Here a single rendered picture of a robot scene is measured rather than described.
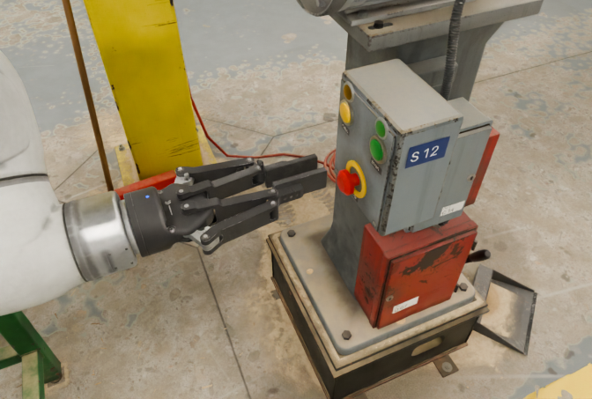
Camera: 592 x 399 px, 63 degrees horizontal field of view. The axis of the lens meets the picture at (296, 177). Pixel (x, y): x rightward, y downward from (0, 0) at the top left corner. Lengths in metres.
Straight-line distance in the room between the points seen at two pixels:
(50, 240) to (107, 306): 1.32
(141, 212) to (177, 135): 1.49
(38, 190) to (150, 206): 0.11
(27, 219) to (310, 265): 1.04
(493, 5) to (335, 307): 0.87
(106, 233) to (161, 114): 1.43
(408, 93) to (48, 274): 0.48
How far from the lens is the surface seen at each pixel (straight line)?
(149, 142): 2.01
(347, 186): 0.72
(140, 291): 1.85
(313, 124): 2.44
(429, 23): 0.86
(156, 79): 1.86
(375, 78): 0.69
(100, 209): 0.54
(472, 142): 0.98
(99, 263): 0.55
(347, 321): 1.37
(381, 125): 0.62
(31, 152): 0.57
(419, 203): 0.72
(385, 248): 1.11
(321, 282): 1.44
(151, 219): 0.54
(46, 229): 0.55
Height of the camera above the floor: 1.49
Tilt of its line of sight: 44 degrees down
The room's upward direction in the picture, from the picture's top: straight up
